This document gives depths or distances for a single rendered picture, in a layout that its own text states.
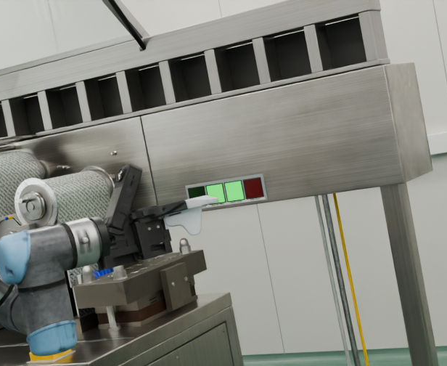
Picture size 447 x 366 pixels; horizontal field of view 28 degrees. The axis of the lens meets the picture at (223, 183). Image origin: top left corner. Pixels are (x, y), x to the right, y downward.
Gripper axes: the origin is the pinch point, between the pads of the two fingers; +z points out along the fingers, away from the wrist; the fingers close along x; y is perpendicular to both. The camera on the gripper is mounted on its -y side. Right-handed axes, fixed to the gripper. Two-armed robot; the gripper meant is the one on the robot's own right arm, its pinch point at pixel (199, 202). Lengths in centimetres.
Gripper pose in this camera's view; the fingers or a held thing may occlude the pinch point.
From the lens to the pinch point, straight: 155.6
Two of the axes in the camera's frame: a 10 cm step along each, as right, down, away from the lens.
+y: 2.5, 9.7, -0.7
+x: 4.6, -1.8, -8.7
